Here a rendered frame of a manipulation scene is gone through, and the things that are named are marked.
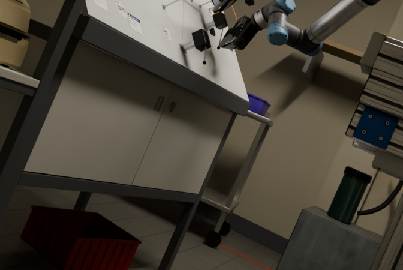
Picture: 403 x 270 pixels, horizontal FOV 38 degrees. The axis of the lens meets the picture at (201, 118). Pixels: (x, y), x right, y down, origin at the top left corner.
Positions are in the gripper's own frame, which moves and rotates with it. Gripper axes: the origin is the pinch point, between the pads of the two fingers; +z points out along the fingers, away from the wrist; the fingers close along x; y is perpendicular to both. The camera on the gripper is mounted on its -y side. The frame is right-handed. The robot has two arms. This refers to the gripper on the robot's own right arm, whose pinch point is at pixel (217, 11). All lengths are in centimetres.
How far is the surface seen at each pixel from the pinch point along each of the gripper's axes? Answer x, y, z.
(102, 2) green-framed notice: 80, -13, 14
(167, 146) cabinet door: 19, -33, 47
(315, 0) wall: -214, 58, -38
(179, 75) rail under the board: 36.2, -25.5, 21.3
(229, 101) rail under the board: -7.4, -28.6, 22.7
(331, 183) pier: -198, -55, 45
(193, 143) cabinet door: 0, -33, 44
